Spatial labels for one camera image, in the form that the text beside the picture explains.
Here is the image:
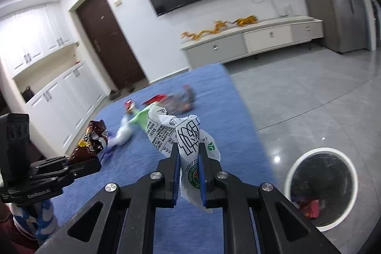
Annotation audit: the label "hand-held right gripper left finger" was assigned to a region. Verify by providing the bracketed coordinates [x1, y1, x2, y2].
[36, 144, 181, 254]

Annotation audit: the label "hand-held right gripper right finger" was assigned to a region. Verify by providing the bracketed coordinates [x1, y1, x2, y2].
[198, 150, 343, 254]

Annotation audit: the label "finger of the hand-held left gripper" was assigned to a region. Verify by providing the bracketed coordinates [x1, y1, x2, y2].
[31, 157, 101, 187]
[29, 155, 72, 173]

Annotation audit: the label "brown snack packet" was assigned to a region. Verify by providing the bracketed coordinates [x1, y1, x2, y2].
[69, 120, 109, 166]

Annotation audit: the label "white printed plastic bag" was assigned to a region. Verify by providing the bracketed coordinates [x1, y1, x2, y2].
[147, 104, 221, 214]

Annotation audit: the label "white round waste bin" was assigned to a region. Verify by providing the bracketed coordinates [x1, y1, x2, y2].
[283, 147, 358, 232]

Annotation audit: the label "white and blue wrapper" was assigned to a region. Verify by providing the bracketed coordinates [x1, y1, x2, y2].
[107, 115, 133, 154]

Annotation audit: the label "black bag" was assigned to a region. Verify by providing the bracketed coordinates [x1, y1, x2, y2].
[22, 86, 35, 103]

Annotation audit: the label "white floor cupboards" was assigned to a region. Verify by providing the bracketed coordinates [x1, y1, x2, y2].
[24, 60, 107, 148]

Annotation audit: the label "green packet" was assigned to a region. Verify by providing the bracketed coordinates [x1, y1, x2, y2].
[129, 107, 152, 127]

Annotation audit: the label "dark grey crumpled bag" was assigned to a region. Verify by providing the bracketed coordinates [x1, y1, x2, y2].
[165, 85, 197, 115]

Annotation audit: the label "flat red packet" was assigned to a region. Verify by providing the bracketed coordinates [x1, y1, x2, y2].
[143, 95, 167, 105]

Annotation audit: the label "blue table cloth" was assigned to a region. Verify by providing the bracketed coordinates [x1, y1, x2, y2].
[39, 64, 278, 254]

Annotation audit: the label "dark brown door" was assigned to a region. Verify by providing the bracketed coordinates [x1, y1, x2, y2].
[76, 0, 146, 90]

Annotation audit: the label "golden dragon ornament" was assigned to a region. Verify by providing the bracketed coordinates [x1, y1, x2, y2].
[181, 20, 233, 42]

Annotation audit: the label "white television cabinet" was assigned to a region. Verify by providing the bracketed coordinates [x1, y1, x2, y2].
[179, 17, 324, 69]

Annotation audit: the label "golden tiger ornament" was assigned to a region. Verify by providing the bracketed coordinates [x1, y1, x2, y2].
[235, 15, 259, 27]

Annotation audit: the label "white wall cupboards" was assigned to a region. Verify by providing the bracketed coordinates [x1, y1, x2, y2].
[0, 3, 75, 76]

